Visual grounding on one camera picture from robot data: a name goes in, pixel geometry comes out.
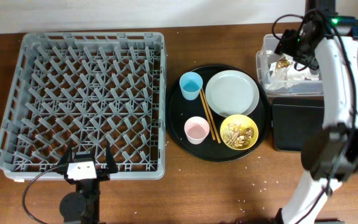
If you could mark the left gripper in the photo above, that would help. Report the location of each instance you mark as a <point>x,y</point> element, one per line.
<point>104,174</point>

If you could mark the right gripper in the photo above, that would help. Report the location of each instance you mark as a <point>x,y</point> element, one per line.
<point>284,47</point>

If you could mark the gold foil wrapper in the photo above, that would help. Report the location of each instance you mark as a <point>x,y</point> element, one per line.
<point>282,63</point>

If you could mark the white paper napkin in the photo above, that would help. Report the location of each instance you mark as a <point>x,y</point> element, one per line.
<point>288,76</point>

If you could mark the grey round plate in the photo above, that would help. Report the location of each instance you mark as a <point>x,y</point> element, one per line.
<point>232,92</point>

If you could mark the yellow plastic bowl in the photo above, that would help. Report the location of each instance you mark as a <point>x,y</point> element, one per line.
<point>245,122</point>

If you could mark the wooden chopstick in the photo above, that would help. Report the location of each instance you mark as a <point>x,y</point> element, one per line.
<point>207,114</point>
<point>212,121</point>

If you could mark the food scraps pile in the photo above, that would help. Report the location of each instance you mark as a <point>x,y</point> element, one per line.
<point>234,135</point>

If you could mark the pink plastic cup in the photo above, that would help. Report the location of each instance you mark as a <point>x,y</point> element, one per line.
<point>196,129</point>

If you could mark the light blue plastic cup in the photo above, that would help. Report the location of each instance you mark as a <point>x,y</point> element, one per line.
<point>191,84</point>

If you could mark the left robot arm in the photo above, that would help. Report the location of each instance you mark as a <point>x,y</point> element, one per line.
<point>82,205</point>

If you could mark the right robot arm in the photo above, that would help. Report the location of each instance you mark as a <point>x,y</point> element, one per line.
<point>328,42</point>

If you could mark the clear plastic waste bin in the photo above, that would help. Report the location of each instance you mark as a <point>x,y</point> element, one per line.
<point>267,55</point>

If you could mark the grey plastic dishwasher rack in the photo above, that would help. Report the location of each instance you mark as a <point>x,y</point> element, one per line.
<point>96,92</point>

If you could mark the black rectangular tray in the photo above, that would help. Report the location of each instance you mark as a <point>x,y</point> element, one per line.
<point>295,120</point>

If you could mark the round black serving tray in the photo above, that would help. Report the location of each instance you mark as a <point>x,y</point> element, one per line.
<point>179,110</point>

